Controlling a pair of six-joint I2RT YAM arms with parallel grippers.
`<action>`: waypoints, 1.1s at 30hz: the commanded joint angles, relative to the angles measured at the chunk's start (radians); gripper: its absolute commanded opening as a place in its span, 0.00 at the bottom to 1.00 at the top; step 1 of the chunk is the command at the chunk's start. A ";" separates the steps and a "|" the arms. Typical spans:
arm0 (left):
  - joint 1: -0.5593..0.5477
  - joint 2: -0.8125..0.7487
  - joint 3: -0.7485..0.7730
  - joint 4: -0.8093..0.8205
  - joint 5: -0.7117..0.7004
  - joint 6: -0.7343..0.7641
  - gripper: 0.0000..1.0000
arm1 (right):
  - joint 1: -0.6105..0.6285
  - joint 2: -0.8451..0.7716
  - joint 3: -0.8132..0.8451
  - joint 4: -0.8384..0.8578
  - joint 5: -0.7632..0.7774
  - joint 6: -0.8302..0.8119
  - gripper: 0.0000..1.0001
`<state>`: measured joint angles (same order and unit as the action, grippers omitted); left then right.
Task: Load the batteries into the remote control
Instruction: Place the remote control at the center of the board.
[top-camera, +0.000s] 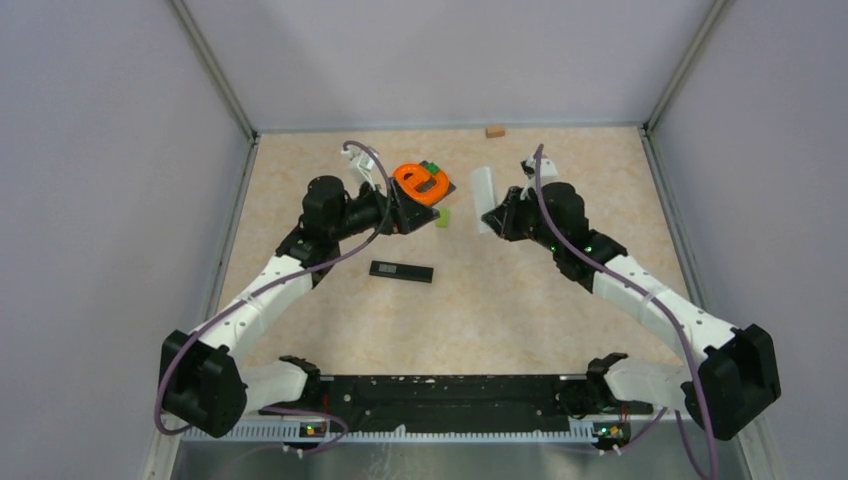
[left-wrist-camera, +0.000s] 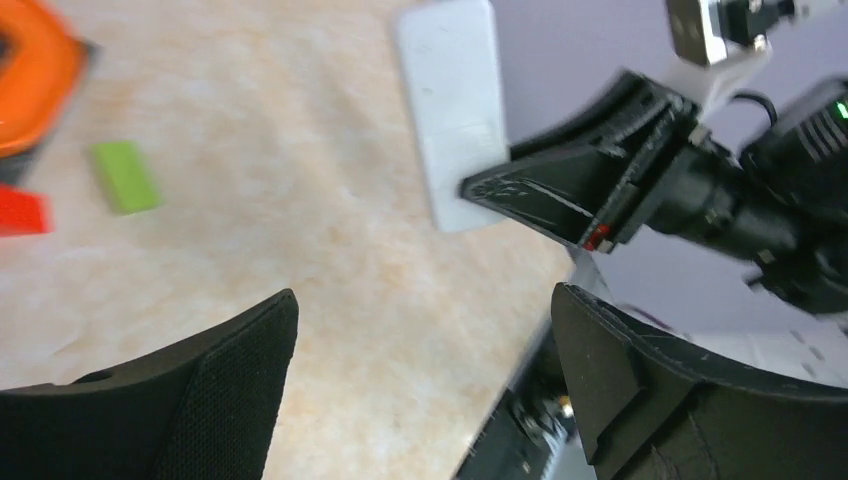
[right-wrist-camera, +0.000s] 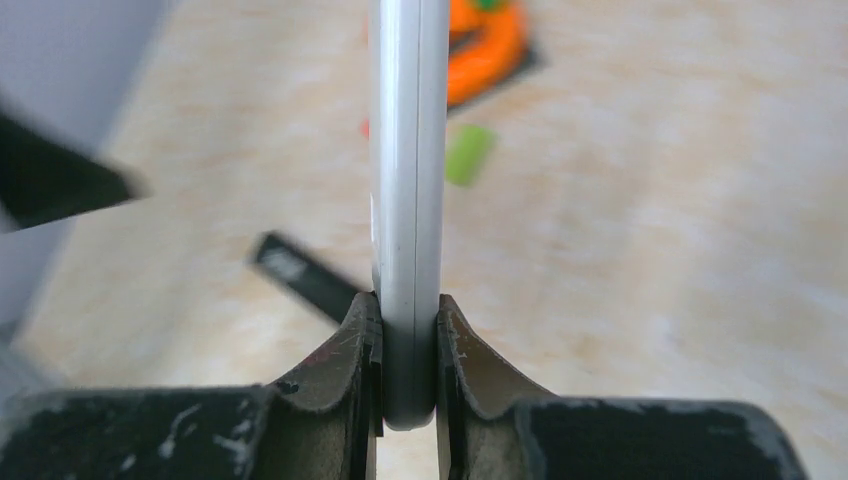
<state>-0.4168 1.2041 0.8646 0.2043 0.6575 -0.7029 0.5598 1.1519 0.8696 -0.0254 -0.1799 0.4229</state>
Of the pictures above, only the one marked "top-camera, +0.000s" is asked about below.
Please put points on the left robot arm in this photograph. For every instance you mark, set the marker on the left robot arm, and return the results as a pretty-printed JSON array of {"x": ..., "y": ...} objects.
[{"x": 202, "y": 379}]

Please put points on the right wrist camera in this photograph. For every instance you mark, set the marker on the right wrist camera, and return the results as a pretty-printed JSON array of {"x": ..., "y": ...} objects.
[{"x": 540, "y": 172}]

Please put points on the orange plastic ring toy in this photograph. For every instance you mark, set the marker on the orange plastic ring toy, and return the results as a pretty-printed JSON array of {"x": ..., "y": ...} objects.
[{"x": 410, "y": 167}]

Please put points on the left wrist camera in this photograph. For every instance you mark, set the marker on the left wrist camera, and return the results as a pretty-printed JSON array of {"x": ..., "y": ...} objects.
[{"x": 360, "y": 165}]

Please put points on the light green block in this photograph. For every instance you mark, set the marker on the light green block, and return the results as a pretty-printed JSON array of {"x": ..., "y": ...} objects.
[{"x": 443, "y": 219}]

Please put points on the black remote control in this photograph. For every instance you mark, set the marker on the black remote control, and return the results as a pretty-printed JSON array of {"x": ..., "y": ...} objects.
[{"x": 399, "y": 271}]

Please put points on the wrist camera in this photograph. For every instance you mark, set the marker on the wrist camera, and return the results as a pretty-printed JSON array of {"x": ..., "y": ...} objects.
[
  {"x": 540, "y": 172},
  {"x": 360, "y": 165}
]

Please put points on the white remote control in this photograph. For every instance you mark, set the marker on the white remote control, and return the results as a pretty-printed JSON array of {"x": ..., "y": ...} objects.
[{"x": 484, "y": 196}]

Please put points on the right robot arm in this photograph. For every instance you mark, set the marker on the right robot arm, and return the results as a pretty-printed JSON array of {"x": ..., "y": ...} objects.
[{"x": 604, "y": 268}]

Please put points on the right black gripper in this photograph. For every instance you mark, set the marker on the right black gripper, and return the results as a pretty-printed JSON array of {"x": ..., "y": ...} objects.
[{"x": 504, "y": 218}]

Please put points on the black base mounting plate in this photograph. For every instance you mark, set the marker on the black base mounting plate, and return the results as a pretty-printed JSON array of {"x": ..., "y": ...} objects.
[{"x": 460, "y": 403}]

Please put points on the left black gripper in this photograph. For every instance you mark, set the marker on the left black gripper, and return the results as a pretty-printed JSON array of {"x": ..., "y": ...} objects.
[{"x": 402, "y": 214}]

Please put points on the small wooden block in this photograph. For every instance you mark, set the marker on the small wooden block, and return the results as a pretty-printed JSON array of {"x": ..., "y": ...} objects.
[{"x": 495, "y": 131}]

